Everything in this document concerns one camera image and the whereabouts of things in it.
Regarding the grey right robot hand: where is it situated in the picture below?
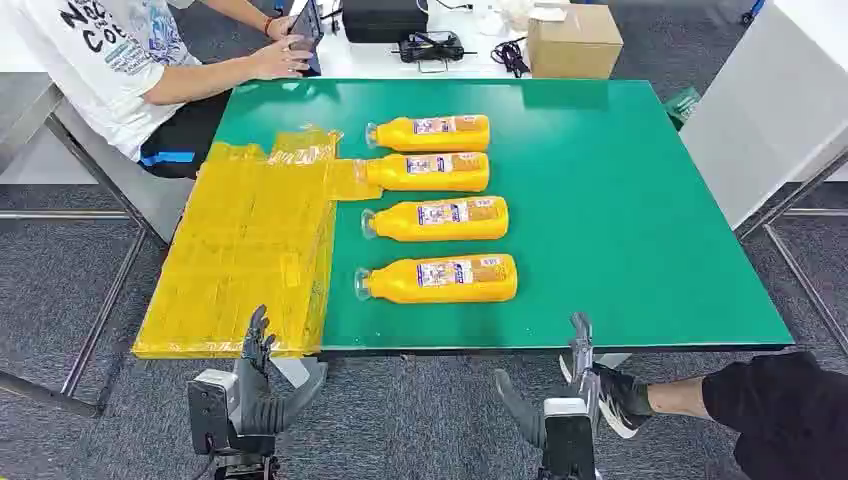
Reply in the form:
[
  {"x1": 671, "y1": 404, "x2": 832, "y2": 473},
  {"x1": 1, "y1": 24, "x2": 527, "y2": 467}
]
[{"x1": 493, "y1": 312, "x2": 603, "y2": 452}]

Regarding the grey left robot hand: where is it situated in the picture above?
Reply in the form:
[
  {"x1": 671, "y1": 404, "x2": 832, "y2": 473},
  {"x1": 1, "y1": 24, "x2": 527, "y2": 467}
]
[{"x1": 230, "y1": 304, "x2": 329, "y2": 439}]

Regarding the orange drink bottle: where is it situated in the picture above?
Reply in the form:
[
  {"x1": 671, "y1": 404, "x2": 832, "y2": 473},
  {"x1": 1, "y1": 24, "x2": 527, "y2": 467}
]
[
  {"x1": 354, "y1": 152, "x2": 492, "y2": 194},
  {"x1": 364, "y1": 114, "x2": 492, "y2": 154},
  {"x1": 360, "y1": 195, "x2": 510, "y2": 243},
  {"x1": 353, "y1": 253, "x2": 519, "y2": 305}
]

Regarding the black and white shoe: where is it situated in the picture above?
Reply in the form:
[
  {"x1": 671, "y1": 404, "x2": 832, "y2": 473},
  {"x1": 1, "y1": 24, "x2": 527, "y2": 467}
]
[{"x1": 559, "y1": 354, "x2": 655, "y2": 441}]

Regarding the yellow plastic sheet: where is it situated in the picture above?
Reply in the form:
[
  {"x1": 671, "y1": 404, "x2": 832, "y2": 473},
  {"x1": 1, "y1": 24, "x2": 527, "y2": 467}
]
[{"x1": 132, "y1": 125, "x2": 384, "y2": 360}]

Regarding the green table mat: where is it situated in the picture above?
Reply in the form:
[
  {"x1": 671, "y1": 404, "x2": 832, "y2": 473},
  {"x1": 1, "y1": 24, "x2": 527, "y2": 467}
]
[{"x1": 213, "y1": 78, "x2": 795, "y2": 353}]

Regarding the person's leg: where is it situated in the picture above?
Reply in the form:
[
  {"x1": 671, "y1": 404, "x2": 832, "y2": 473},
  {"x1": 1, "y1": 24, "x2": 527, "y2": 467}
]
[{"x1": 645, "y1": 351, "x2": 848, "y2": 480}]

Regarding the small green packet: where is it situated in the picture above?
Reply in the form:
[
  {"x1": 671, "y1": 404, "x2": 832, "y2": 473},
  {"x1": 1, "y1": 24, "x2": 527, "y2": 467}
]
[{"x1": 664, "y1": 86, "x2": 702, "y2": 131}]

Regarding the white table with steel legs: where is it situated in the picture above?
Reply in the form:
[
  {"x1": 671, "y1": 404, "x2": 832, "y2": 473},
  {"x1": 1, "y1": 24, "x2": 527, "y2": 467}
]
[{"x1": 678, "y1": 0, "x2": 848, "y2": 359}]

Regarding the brown cardboard box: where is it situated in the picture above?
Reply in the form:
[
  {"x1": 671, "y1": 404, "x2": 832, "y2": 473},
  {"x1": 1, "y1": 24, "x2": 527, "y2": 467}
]
[{"x1": 526, "y1": 3, "x2": 624, "y2": 81}]

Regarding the white desk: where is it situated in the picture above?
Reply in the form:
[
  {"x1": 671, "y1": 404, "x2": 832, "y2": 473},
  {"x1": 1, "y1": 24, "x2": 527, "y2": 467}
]
[{"x1": 291, "y1": 0, "x2": 551, "y2": 81}]

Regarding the seated person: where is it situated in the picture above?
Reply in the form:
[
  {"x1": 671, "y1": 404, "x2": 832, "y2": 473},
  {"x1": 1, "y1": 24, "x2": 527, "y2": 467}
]
[{"x1": 0, "y1": 0, "x2": 316, "y2": 180}]

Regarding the white plastic clutter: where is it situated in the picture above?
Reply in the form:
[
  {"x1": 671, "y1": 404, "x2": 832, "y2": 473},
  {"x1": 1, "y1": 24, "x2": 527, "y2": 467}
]
[{"x1": 473, "y1": 0, "x2": 570, "y2": 38}]

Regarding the dark tablet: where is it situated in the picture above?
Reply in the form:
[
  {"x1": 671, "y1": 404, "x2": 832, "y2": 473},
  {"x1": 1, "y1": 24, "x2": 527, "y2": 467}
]
[{"x1": 287, "y1": 0, "x2": 326, "y2": 77}]

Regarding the black case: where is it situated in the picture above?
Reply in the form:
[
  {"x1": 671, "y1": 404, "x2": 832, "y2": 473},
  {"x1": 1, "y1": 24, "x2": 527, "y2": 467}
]
[{"x1": 341, "y1": 0, "x2": 429, "y2": 44}]

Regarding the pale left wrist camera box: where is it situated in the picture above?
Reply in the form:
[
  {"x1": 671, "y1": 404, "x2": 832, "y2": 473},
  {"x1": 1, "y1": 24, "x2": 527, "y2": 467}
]
[{"x1": 186, "y1": 369, "x2": 241, "y2": 457}]

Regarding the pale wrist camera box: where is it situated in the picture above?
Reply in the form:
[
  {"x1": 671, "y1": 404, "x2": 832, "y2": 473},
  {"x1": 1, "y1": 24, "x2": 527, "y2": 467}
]
[
  {"x1": 186, "y1": 369, "x2": 241, "y2": 457},
  {"x1": 541, "y1": 397, "x2": 599, "y2": 480}
]

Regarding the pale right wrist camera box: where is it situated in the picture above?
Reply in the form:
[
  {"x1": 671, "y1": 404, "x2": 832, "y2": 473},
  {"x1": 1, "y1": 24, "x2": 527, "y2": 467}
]
[{"x1": 541, "y1": 397, "x2": 599, "y2": 480}]

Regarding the grey table with steel frame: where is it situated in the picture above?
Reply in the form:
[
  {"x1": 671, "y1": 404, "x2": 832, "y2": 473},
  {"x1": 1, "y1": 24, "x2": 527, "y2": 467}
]
[{"x1": 0, "y1": 72, "x2": 195, "y2": 420}]

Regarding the black coiled cable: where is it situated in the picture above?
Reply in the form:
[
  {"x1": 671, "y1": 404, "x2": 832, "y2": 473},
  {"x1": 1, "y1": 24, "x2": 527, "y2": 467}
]
[{"x1": 490, "y1": 38, "x2": 532, "y2": 79}]

